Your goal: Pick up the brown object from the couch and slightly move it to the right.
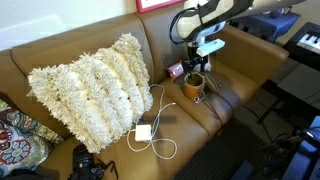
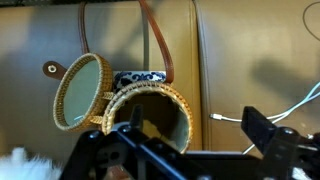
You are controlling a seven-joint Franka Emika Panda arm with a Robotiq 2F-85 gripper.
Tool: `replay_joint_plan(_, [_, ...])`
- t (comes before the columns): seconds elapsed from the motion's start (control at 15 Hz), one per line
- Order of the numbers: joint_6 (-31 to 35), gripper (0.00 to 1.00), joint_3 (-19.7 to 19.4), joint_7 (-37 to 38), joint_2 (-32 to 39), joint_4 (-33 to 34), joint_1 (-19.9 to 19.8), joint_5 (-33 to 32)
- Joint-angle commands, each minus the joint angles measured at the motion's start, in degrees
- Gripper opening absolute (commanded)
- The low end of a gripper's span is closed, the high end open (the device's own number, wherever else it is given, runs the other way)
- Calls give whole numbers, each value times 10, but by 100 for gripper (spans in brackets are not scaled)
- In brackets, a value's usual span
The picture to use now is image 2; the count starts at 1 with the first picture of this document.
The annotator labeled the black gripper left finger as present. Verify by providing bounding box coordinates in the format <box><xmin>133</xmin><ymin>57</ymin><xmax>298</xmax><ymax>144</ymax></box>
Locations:
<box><xmin>129</xmin><ymin>104</ymin><xmax>144</xmax><ymax>131</ymax></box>

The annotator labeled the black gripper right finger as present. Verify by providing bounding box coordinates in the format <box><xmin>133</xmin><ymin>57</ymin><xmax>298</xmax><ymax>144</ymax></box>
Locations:
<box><xmin>240</xmin><ymin>105</ymin><xmax>279</xmax><ymax>148</ymax></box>

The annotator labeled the round wicker basket bag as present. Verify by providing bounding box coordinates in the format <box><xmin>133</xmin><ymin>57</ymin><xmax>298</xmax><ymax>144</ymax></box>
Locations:
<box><xmin>42</xmin><ymin>0</ymin><xmax>194</xmax><ymax>155</ymax></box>

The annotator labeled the brown leather couch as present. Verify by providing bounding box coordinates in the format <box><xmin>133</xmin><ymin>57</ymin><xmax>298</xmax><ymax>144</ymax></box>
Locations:
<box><xmin>0</xmin><ymin>0</ymin><xmax>320</xmax><ymax>180</ymax></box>

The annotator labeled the white fluffy plush toy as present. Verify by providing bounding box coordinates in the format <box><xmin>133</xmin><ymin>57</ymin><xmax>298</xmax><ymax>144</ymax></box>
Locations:
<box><xmin>0</xmin><ymin>147</ymin><xmax>64</xmax><ymax>180</ymax></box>

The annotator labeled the white charger cable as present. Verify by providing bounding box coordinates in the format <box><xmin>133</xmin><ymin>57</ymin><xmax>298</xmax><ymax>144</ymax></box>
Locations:
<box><xmin>209</xmin><ymin>81</ymin><xmax>320</xmax><ymax>156</ymax></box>

